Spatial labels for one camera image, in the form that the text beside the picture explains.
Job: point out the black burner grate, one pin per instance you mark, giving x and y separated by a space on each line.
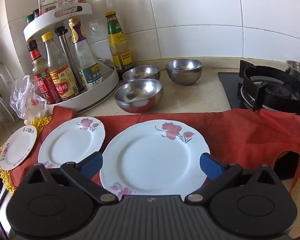
261 90

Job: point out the stainless steel bowl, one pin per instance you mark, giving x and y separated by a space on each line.
142 72
183 76
137 92

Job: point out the green-label yellow sauce bottle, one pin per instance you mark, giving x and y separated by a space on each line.
117 40

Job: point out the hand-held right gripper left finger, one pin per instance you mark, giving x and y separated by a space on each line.
91 165

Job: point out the glass pot lid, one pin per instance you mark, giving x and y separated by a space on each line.
1 80

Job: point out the small white patterned-rim plate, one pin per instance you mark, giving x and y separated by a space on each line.
16 146

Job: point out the small steel basin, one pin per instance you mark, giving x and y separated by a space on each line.
298 70

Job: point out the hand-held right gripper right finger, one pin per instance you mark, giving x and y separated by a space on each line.
211 166

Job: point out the large white floral plate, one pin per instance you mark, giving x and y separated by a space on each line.
152 160

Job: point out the red-cap soy sauce bottle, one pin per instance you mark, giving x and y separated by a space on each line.
41 80

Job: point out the medium white floral plate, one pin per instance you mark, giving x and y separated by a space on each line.
70 142

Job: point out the red cloth apron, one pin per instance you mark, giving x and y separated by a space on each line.
240 135

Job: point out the white two-tier condiment rack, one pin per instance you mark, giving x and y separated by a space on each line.
100 87

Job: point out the yellow chenille mat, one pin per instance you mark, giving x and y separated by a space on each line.
41 122

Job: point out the purple-label clear sauce bottle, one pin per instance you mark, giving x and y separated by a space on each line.
85 55

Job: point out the black-cap dark bottle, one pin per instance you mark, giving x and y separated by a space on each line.
36 13

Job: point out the black glass gas stove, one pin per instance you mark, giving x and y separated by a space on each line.
230 87

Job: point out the yellow-cap vinegar bottle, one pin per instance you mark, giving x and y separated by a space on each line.
62 80

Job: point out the green-cap dark bottle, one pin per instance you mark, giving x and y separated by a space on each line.
29 19

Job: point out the clear plastic bag red print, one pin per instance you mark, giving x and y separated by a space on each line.
27 97

